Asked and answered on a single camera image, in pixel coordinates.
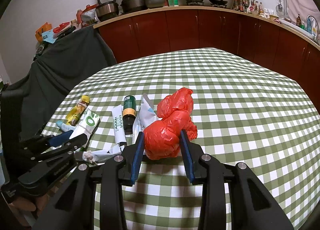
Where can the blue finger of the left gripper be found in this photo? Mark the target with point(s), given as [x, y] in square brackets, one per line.
[68, 147]
[56, 141]

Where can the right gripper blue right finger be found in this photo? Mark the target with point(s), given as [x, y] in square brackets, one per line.
[186, 155]

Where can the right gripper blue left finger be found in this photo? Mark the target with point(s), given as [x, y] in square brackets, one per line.
[137, 159]

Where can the light blue tube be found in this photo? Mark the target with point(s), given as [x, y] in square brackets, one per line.
[64, 127]

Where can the red plastic bag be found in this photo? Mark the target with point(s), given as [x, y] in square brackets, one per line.
[162, 137]

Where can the white long toothpaste box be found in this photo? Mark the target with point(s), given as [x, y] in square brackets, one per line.
[118, 125]

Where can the white foil package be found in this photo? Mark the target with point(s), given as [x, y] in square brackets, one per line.
[145, 117]

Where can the yellow wrapper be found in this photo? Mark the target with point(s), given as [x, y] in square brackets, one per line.
[76, 112]

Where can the dark green medicine bottle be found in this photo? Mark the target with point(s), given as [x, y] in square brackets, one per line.
[129, 113]

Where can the red kitchen cabinets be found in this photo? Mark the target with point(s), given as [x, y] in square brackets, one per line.
[264, 42]

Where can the dark green draped cloth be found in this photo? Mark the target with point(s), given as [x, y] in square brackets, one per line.
[55, 73]

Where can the green checkered tablecloth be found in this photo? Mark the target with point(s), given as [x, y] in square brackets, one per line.
[243, 113]

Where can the orange paper bag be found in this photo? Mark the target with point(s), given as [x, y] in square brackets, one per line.
[44, 28]

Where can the black lidded pot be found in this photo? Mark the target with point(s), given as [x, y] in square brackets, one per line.
[129, 6]

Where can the steel rice cooker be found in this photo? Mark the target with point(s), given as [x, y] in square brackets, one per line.
[107, 9]

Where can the grey metal bowl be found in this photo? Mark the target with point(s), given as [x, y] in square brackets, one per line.
[155, 3]

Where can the black wok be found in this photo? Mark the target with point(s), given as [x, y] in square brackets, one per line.
[219, 3]

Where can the spice bottle rack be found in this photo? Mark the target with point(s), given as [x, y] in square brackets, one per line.
[241, 5]

